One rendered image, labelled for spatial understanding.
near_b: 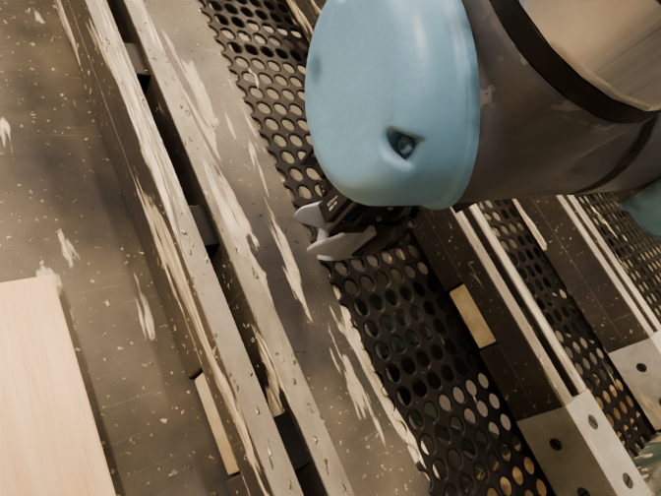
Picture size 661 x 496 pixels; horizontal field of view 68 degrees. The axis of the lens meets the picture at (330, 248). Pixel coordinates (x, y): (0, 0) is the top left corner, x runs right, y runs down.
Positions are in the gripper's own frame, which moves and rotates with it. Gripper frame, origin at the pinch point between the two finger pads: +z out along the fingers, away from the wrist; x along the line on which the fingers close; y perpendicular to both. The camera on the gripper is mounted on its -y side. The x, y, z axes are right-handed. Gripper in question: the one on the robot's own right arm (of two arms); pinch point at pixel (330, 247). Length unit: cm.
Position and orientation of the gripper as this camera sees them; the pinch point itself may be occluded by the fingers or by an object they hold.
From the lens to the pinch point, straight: 50.0
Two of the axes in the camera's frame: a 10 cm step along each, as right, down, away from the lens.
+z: -5.0, 5.2, 7.0
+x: 3.5, 8.5, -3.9
